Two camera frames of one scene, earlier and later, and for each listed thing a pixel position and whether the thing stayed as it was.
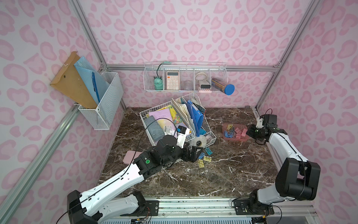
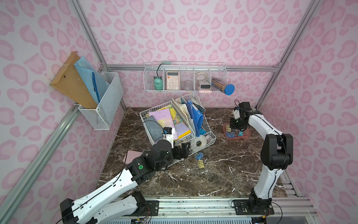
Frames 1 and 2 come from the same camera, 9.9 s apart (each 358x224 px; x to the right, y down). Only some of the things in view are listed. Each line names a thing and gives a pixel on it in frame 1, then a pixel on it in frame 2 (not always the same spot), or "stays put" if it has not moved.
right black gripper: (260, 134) to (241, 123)
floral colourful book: (176, 119) stays put
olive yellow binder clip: (229, 126) stays put
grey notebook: (154, 129) stays put
